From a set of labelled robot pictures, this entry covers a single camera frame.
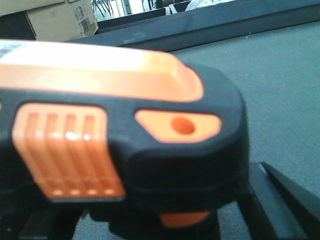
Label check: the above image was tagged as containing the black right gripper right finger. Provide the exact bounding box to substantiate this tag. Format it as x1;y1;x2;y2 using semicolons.
237;162;320;240

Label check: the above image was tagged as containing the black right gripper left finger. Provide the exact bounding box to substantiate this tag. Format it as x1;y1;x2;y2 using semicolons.
17;209;83;240

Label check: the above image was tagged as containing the orange black barcode scanner gun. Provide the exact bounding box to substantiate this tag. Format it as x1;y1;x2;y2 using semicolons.
0;39;249;240

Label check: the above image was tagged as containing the large cardboard box black print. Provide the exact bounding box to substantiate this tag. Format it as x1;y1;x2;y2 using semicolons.
0;0;99;42

